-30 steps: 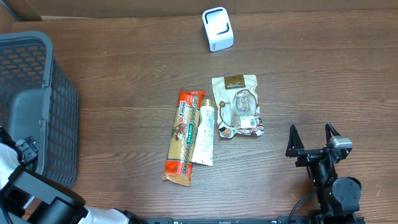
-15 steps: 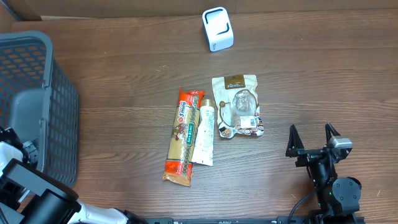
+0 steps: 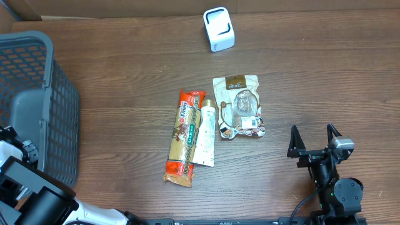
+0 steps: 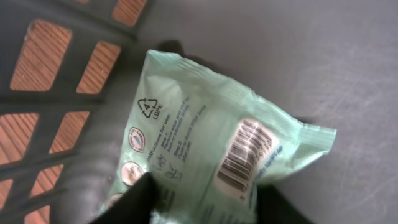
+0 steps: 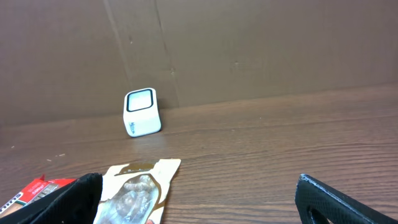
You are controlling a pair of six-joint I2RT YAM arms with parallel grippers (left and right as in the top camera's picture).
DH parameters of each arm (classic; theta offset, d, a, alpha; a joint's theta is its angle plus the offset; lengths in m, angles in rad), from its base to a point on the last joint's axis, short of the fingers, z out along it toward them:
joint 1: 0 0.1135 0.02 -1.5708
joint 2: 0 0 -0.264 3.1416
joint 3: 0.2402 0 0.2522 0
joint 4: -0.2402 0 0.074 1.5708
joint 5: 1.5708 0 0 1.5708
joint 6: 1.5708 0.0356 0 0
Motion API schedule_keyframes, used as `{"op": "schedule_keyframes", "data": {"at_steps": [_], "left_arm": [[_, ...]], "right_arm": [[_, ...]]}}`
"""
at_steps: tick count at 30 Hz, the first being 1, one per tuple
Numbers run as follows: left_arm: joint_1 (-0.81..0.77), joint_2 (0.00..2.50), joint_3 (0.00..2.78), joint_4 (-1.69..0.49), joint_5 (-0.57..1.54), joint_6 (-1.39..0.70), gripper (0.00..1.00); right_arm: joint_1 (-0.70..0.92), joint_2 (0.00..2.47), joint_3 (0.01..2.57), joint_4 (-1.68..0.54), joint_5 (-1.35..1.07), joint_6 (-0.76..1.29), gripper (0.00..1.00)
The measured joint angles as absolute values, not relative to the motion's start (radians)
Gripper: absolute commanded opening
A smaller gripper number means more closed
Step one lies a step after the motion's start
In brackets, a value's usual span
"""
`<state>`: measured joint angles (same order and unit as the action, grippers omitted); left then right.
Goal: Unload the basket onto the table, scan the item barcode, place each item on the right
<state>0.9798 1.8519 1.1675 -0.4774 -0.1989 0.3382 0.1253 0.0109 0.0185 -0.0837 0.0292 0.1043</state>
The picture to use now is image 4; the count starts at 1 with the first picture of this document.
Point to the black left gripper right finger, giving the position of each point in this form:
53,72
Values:
273,208

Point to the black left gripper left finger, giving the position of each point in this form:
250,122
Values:
135,206

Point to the dark grey plastic basket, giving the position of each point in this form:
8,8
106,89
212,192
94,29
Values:
330,63

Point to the teal wet wipes packet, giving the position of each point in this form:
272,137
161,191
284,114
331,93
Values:
209,141

